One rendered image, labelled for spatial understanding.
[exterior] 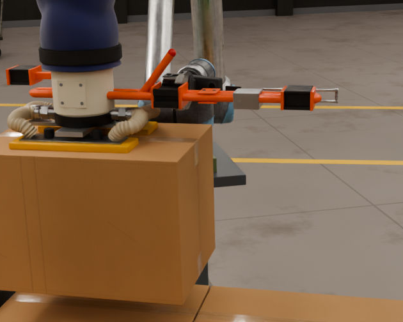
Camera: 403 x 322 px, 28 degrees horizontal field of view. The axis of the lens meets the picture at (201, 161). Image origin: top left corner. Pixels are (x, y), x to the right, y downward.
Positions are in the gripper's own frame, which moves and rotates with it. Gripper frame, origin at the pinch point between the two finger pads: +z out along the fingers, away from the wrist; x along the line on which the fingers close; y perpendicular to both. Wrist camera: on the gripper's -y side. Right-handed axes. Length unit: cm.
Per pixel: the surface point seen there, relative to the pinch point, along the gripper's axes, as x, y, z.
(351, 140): -120, -30, -413
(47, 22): 20.7, 32.6, 9.6
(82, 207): -26.8, 22.1, 19.8
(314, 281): -120, -25, -146
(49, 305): -66, 42, 2
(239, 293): -66, -13, -16
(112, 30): 17.7, 17.3, 2.1
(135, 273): -44.5, 8.3, 19.9
